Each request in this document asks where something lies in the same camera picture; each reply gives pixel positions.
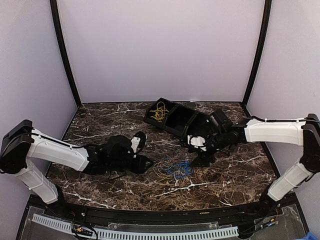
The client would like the blue cable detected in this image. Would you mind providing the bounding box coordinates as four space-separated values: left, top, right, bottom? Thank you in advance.
159 157 195 180

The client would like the left black frame post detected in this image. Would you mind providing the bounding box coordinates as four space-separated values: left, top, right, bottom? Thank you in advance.
49 0 82 108

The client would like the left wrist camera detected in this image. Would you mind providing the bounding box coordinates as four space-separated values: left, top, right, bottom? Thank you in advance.
131 131 147 158

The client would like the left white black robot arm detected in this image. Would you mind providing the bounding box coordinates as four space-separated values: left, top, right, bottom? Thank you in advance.
0 119 154 218

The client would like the right black frame post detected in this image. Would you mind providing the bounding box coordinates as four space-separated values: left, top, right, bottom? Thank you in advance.
241 0 272 108

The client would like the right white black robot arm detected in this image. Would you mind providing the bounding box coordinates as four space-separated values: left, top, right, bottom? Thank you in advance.
186 113 320 217

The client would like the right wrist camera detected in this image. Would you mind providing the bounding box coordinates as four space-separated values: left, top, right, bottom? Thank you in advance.
179 135 207 151

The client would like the black front rail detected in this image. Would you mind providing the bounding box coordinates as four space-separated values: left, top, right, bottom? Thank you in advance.
45 202 263 226

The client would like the white slotted cable duct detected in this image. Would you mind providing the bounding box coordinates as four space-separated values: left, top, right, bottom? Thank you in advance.
32 213 239 240

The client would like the black frame post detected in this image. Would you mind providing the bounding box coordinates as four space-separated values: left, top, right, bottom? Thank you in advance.
241 0 272 108
49 0 82 108

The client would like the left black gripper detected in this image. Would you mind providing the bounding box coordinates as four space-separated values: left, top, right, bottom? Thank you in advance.
108 154 154 175

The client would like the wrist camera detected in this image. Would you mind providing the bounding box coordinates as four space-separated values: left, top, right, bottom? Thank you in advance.
179 135 207 151
131 131 147 158

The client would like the yellow cable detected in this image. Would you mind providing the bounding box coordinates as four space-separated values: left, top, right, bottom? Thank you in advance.
149 99 171 123
152 159 176 183

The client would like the blue object bottom corner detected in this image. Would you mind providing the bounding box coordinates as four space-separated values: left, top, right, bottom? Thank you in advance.
303 232 319 240

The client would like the black three-compartment bin tray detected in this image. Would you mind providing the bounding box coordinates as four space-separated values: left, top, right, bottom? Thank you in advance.
143 97 218 139

